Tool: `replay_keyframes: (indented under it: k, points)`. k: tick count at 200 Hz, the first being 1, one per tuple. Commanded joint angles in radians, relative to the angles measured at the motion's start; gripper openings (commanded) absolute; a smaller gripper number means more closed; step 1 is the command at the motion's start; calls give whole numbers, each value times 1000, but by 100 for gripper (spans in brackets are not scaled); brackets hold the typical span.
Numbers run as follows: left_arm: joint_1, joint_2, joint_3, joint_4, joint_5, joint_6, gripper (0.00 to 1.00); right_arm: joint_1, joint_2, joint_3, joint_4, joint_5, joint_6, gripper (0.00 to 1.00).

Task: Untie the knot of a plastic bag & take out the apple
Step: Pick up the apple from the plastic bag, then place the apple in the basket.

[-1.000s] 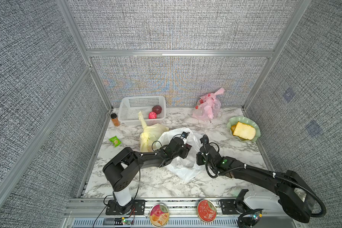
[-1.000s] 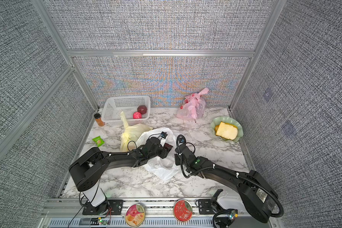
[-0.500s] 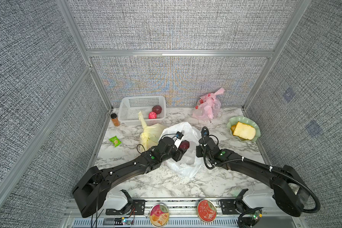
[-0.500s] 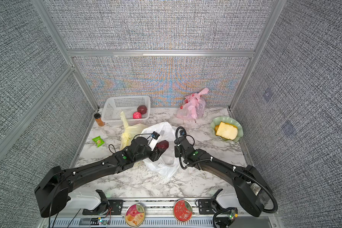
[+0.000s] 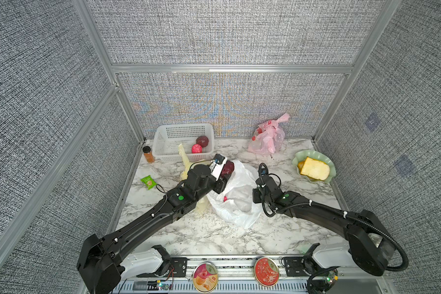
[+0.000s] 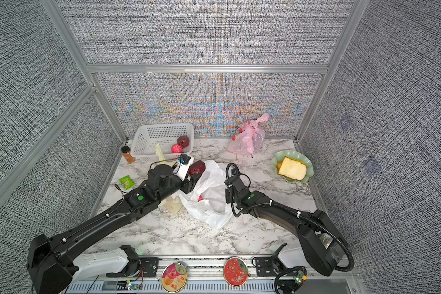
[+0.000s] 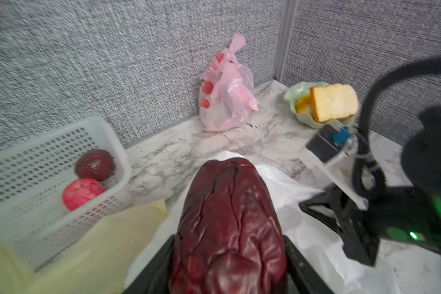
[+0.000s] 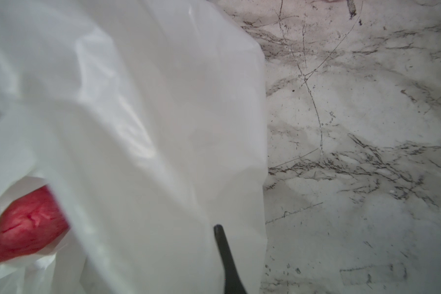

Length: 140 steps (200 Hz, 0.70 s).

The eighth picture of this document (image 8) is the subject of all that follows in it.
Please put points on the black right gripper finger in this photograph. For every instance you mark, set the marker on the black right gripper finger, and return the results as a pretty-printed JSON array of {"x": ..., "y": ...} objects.
[{"x": 233, "y": 284}]

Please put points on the white plastic bag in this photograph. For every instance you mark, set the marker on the white plastic bag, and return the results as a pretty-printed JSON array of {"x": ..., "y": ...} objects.
[{"x": 147, "y": 121}]

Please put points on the pink wrinkled fruit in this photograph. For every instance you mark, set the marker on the pink wrinkled fruit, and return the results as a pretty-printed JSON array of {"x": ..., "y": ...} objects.
[{"x": 30, "y": 223}]

